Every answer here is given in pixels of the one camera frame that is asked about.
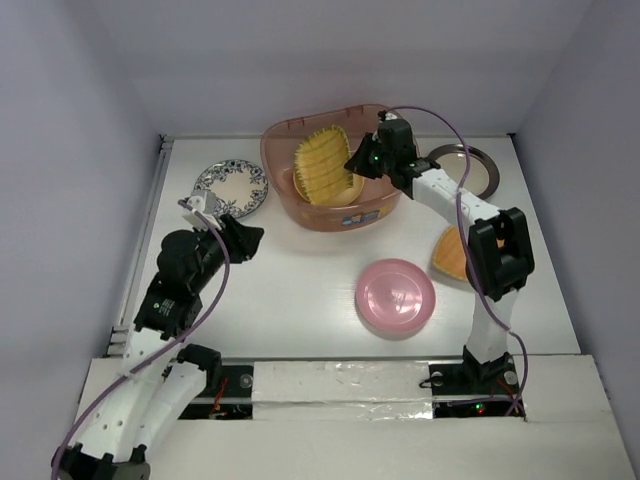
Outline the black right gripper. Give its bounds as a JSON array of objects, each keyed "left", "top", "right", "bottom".
[{"left": 345, "top": 131, "right": 396, "bottom": 179}]

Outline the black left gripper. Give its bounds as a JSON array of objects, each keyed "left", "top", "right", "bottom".
[{"left": 191, "top": 213, "right": 264, "bottom": 290}]

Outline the green striped bamboo tray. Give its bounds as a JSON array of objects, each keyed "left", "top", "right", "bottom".
[{"left": 294, "top": 125, "right": 350, "bottom": 175}]

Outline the blue floral ceramic plate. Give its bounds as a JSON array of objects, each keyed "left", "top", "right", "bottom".
[{"left": 193, "top": 159, "right": 269, "bottom": 219}]

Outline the dark rimmed metal plate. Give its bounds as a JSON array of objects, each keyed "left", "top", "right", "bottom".
[{"left": 428, "top": 144, "right": 500, "bottom": 200}]

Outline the fan-shaped woven basket plate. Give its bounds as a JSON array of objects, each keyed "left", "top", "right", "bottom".
[{"left": 431, "top": 226, "right": 468, "bottom": 282}]

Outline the pink plastic plate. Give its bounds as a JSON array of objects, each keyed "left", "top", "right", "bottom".
[{"left": 354, "top": 258, "right": 436, "bottom": 338}]

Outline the yellow bear plastic plate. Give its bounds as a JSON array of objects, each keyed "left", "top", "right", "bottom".
[{"left": 293, "top": 169, "right": 364, "bottom": 207}]

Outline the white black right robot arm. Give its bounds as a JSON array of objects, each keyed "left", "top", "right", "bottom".
[{"left": 345, "top": 110, "right": 535, "bottom": 398}]

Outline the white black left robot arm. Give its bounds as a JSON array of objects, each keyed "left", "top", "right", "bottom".
[{"left": 51, "top": 211, "right": 264, "bottom": 479}]

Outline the pink translucent plastic bin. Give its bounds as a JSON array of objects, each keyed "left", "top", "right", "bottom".
[{"left": 261, "top": 104, "right": 401, "bottom": 232}]

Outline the white foam base block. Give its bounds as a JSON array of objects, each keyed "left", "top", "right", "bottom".
[{"left": 251, "top": 360, "right": 433, "bottom": 421}]

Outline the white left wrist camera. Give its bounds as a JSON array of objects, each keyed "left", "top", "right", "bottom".
[{"left": 178, "top": 190, "right": 220, "bottom": 231}]

